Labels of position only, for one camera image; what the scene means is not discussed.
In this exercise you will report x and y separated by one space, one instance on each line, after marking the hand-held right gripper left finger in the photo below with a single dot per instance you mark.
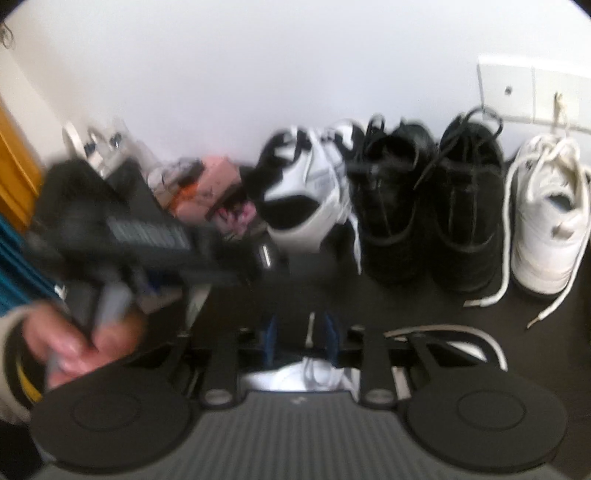
270 339

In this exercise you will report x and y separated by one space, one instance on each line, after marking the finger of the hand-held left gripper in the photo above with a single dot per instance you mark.
249 263

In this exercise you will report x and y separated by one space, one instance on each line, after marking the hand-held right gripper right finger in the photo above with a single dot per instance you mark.
331 340

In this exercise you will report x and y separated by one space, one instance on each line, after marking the flat-soled black white sneaker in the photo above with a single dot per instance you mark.
286 376

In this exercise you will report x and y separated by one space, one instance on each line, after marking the chunky black white sneaker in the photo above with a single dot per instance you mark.
318 180

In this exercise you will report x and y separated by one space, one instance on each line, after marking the person's left hand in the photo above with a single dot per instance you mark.
41 332

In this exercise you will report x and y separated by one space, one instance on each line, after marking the pink floral pouch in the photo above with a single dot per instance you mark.
238 219

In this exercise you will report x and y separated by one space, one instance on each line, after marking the clear packet with orange clip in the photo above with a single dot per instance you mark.
178 184

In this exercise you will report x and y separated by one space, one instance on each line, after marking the pink box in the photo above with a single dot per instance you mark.
217 173

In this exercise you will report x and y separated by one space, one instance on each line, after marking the teal striped garment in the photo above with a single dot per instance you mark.
18 272

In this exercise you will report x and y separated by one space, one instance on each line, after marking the wooden furniture panel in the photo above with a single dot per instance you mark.
16 161

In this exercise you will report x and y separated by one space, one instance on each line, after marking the black leather shoe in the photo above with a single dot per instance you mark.
466 207
392 207

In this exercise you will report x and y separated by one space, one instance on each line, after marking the white wall socket panel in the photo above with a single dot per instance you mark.
508 101

